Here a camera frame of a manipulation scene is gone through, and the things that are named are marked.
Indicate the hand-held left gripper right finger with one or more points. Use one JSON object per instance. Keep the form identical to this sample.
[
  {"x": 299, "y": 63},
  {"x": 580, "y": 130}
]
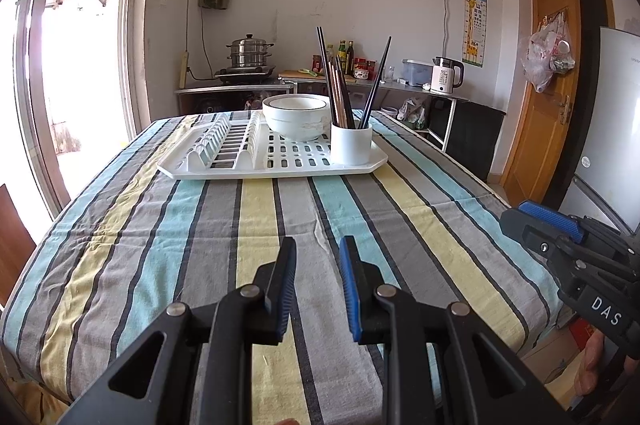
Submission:
[{"x": 349, "y": 285}]

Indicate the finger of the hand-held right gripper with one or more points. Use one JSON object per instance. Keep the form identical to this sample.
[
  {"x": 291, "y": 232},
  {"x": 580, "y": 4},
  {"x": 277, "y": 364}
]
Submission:
[
  {"x": 540, "y": 240},
  {"x": 555, "y": 217}
]

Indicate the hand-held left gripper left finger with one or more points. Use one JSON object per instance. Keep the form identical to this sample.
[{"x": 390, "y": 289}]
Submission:
[{"x": 287, "y": 285}]

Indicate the white cylindrical utensil cup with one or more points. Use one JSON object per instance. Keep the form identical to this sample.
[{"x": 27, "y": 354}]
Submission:
[{"x": 352, "y": 147}]

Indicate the wooden chopstick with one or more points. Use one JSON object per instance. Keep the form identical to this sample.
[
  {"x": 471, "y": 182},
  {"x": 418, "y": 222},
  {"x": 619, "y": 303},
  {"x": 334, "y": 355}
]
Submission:
[
  {"x": 331, "y": 95},
  {"x": 340, "y": 100},
  {"x": 345, "y": 105},
  {"x": 336, "y": 97}
]

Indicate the person's right hand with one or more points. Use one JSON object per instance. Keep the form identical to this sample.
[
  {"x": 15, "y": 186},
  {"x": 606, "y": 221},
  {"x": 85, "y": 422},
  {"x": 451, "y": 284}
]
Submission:
[{"x": 590, "y": 365}]

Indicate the striped tablecloth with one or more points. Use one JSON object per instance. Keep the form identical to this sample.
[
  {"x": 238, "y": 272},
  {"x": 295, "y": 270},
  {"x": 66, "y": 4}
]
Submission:
[{"x": 200, "y": 230}]

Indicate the white refrigerator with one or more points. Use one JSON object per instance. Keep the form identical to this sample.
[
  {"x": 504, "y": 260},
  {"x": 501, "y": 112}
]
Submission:
[{"x": 610, "y": 130}]

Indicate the black panel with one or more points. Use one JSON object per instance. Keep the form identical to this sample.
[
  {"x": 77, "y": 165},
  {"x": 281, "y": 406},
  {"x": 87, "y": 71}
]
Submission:
[{"x": 477, "y": 140}]

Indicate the wooden door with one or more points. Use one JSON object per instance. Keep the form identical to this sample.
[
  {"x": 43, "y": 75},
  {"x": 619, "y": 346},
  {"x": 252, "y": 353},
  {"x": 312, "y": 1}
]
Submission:
[{"x": 540, "y": 105}]

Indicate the white plastic dish rack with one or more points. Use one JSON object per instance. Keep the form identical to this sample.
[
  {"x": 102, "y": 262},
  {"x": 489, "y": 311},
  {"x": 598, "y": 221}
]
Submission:
[{"x": 295, "y": 155}]

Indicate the white ceramic bowl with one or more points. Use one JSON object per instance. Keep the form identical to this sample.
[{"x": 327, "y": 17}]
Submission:
[
  {"x": 295, "y": 122},
  {"x": 295, "y": 101}
]

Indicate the metal kitchen shelf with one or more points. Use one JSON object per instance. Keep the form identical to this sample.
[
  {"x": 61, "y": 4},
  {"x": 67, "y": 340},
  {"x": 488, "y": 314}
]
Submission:
[{"x": 445, "y": 97}]

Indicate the hanging plastic bags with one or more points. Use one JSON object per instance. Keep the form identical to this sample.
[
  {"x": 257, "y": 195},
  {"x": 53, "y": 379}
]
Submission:
[{"x": 545, "y": 55}]

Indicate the plastic bag under shelf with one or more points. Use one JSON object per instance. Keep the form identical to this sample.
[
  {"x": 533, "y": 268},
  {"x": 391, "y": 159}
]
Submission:
[{"x": 412, "y": 112}]

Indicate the white electric kettle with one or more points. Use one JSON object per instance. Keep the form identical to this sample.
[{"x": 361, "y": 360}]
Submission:
[{"x": 444, "y": 77}]

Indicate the clear container with blue lid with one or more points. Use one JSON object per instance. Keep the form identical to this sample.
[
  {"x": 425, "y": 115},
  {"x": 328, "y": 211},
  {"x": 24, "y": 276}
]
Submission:
[{"x": 417, "y": 74}]

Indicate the metal stove stand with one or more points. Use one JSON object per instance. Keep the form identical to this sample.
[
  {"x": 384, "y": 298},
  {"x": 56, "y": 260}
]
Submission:
[{"x": 220, "y": 97}]

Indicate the wooden cutting board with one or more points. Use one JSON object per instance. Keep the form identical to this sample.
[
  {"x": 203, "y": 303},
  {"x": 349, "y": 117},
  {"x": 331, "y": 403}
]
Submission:
[{"x": 300, "y": 77}]

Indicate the white floral jar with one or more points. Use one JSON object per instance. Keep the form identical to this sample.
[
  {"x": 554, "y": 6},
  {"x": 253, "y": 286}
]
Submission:
[{"x": 362, "y": 74}]

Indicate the clear drinking glass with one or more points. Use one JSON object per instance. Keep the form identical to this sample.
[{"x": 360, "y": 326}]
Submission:
[{"x": 388, "y": 74}]

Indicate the black tabletop stove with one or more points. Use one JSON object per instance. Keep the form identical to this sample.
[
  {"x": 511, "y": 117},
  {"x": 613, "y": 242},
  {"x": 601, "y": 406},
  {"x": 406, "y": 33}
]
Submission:
[{"x": 245, "y": 72}]

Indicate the red lidded jar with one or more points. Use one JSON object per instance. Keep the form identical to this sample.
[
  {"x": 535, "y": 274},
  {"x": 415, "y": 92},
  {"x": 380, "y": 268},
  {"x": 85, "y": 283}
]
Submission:
[{"x": 371, "y": 67}]

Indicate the red sauce jar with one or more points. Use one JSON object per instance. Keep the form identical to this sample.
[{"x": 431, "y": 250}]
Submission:
[{"x": 316, "y": 62}]

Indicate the clear glass bottle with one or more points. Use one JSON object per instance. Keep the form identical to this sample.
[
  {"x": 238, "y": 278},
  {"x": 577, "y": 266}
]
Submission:
[{"x": 329, "y": 55}]

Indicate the dark sauce bottle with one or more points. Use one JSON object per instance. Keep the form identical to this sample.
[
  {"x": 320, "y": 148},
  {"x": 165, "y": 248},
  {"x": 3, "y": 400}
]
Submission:
[{"x": 350, "y": 52}]

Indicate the yellow label oil bottle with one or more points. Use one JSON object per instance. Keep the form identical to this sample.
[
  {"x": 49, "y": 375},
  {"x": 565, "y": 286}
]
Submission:
[{"x": 342, "y": 52}]

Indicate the stainless steel steamer pot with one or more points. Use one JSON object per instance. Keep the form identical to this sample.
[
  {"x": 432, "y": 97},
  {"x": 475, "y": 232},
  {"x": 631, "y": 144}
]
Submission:
[{"x": 250, "y": 52}]

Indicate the beige power strip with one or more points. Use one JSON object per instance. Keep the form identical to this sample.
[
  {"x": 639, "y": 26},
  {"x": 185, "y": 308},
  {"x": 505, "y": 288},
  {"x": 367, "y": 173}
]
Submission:
[{"x": 184, "y": 70}]

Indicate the brown wooden chair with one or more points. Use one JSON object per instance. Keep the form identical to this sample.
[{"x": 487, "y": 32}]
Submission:
[{"x": 15, "y": 245}]

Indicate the giraffe wall poster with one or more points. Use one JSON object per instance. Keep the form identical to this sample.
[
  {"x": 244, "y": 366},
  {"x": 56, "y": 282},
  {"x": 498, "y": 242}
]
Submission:
[{"x": 474, "y": 27}]

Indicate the sliding glass door frame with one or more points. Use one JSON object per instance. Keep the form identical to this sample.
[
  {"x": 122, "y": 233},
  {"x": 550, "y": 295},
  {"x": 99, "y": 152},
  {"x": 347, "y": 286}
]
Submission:
[{"x": 137, "y": 55}]

